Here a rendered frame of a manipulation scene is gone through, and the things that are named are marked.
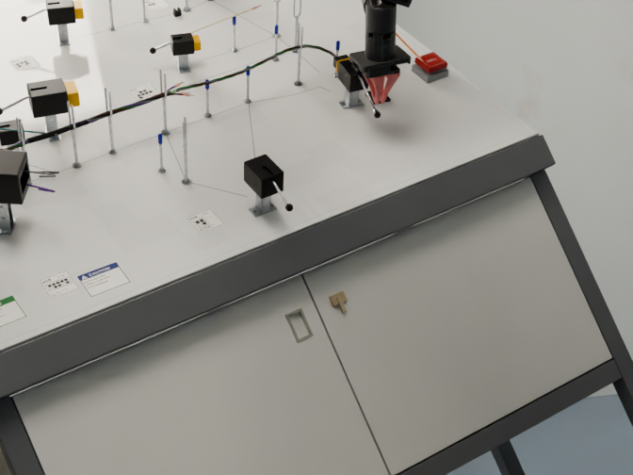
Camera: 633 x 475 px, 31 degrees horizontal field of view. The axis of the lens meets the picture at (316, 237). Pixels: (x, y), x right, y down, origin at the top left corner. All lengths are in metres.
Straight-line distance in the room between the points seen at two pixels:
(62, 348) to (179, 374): 0.21
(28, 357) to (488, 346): 0.86
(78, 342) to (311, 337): 0.42
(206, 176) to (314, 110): 0.30
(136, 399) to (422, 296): 0.58
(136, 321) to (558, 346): 0.85
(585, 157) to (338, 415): 2.09
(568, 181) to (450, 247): 1.91
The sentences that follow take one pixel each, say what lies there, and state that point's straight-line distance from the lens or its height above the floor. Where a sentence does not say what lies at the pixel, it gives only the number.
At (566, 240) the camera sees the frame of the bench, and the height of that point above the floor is 0.65.
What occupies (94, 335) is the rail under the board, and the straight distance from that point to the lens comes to 1.89.
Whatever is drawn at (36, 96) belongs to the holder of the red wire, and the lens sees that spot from 2.21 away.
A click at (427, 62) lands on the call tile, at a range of 2.45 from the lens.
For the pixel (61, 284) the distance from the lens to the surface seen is 1.96.
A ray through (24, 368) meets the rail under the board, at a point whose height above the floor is 0.83.
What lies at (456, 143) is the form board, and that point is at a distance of 2.29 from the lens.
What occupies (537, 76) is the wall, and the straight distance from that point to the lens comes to 4.03.
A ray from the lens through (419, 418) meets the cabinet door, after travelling 2.12.
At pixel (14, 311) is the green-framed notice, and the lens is 1.93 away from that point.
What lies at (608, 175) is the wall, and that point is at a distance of 3.90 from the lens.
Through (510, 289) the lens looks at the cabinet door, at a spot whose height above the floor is 0.61.
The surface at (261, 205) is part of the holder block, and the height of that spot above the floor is 0.94.
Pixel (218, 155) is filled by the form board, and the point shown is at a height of 1.07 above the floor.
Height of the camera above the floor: 0.73
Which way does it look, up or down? 3 degrees up
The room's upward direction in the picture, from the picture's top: 24 degrees counter-clockwise
